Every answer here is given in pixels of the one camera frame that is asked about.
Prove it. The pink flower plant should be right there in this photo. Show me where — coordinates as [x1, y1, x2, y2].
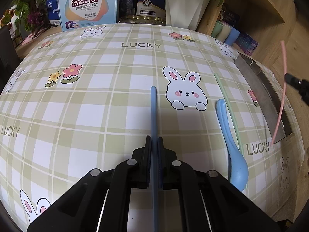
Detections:
[0, 0, 52, 29]

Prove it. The purple box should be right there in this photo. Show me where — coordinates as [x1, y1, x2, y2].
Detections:
[235, 32, 259, 55]

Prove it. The green cup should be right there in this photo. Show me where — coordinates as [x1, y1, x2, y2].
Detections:
[211, 20, 224, 38]

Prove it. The green chopstick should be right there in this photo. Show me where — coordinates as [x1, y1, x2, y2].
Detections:
[214, 73, 248, 189]

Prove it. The gold metal tray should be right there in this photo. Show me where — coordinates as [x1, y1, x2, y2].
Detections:
[118, 15, 167, 26]

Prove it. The white blue orange box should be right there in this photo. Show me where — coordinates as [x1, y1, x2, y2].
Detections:
[57, 0, 121, 32]

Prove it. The wooden shelf unit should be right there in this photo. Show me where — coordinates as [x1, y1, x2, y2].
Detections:
[195, 0, 309, 150]

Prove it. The blue printed box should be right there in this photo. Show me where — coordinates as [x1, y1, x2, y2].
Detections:
[221, 12, 241, 31]

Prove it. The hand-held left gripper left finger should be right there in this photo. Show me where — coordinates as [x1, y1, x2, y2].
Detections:
[26, 135, 153, 232]

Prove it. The white faceted vase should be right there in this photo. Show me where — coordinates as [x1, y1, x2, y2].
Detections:
[165, 0, 210, 31]

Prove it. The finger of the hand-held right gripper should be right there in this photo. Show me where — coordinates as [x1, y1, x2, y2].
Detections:
[284, 72, 309, 102]

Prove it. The pink chopstick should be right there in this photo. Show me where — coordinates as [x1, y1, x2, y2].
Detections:
[271, 41, 288, 146]

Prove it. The stainless steel utensil tray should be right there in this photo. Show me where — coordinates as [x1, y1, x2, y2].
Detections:
[234, 51, 294, 142]

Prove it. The dark patterned box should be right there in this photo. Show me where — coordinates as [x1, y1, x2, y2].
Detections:
[119, 0, 136, 17]

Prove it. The blue chopstick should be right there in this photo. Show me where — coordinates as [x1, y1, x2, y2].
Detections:
[150, 86, 162, 232]

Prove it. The dark blue box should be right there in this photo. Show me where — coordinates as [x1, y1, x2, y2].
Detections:
[136, 0, 167, 18]

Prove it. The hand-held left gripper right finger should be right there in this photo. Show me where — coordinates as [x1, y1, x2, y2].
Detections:
[157, 136, 282, 232]

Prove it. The checked rabbit print tablecloth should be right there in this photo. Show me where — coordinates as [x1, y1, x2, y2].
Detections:
[0, 23, 305, 232]

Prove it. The beige cup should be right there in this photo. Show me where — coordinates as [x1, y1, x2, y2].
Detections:
[216, 24, 233, 43]

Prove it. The blue cup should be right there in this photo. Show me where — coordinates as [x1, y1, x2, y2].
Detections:
[225, 28, 241, 47]

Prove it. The blue spoon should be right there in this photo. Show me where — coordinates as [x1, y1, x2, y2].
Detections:
[216, 99, 249, 191]

